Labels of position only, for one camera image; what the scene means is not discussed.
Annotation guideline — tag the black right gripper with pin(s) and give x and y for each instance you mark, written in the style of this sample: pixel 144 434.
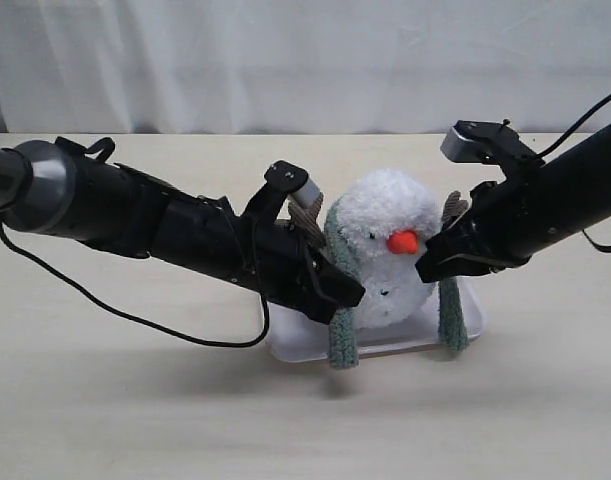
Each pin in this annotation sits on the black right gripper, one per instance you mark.
pixel 500 231

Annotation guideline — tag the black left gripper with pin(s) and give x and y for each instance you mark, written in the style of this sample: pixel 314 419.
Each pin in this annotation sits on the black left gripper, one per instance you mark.
pixel 279 262

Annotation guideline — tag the green knitted scarf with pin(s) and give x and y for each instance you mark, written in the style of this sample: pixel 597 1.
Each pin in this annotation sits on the green knitted scarf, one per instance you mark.
pixel 342 340

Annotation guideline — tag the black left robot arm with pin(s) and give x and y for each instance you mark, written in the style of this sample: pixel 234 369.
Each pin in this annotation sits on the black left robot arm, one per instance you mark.
pixel 63 189

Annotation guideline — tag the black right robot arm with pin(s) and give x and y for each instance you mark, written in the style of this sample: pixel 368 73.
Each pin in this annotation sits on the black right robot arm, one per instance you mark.
pixel 575 188

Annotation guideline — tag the white plush snowman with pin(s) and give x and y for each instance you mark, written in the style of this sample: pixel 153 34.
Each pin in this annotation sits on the white plush snowman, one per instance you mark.
pixel 381 188

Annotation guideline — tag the white rectangular tray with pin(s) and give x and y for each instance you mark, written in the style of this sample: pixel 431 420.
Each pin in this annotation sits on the white rectangular tray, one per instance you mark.
pixel 293 338

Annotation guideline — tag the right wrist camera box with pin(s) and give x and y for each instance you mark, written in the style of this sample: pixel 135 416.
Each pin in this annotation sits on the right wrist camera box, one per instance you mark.
pixel 489 143

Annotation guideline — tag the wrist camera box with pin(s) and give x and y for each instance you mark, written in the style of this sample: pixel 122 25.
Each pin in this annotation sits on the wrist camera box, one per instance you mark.
pixel 283 181
pixel 489 143

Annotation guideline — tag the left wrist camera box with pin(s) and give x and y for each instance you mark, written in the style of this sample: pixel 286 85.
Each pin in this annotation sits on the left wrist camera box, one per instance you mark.
pixel 283 181

